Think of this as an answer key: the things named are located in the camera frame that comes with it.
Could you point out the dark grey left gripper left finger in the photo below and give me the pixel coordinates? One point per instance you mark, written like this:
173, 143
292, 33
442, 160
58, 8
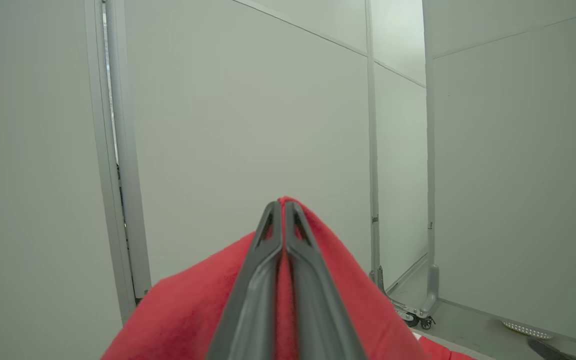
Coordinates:
253, 300

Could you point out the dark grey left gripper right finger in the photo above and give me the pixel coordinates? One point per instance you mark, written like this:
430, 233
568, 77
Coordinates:
318, 310

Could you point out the grey double partition post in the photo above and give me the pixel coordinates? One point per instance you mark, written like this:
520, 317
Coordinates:
130, 200

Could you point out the black caster wheel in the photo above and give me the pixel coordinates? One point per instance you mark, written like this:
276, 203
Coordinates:
412, 320
427, 323

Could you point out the red basketball jersey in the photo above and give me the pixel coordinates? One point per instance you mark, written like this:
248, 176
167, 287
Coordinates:
183, 310

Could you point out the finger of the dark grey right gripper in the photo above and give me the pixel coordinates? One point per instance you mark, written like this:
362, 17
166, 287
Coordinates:
550, 351

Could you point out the white perforated basket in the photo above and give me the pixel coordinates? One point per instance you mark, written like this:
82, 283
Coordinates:
525, 330

